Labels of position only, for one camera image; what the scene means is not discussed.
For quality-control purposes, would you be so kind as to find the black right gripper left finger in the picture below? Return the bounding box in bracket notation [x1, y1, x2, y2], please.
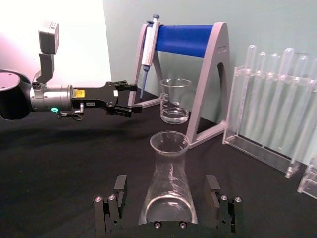
[93, 175, 128, 235]

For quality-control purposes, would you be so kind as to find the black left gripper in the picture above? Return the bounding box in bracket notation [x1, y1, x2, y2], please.
[71, 79, 143, 118]

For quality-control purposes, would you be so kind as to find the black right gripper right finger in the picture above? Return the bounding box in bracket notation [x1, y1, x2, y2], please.
[205, 175, 245, 234]

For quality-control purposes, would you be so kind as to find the clear glass beaker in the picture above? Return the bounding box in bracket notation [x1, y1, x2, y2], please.
[159, 78, 193, 125]

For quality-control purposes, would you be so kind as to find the grey and blue pipette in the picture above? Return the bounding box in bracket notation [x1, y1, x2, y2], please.
[139, 20, 160, 100]

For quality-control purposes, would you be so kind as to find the clear glass conical flask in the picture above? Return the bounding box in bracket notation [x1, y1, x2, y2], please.
[138, 130, 199, 226]

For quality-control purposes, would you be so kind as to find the clear acrylic test tube rack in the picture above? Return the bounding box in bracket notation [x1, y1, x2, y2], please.
[222, 64, 317, 179]

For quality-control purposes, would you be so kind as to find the black table cloth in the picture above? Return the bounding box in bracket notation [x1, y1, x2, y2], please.
[0, 88, 317, 238]

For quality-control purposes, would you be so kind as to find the grey stand with blue roller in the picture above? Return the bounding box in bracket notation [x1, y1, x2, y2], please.
[127, 21, 231, 149]

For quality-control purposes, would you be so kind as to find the small clear acrylic holder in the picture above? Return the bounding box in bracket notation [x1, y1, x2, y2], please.
[296, 162, 317, 197]

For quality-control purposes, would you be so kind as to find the clear test tube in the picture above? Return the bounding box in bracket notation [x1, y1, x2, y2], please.
[272, 47, 296, 154]
[260, 52, 281, 149]
[235, 44, 257, 139]

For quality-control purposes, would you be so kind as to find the thin dark cable, silver plug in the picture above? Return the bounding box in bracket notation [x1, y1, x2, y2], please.
[56, 102, 85, 121]

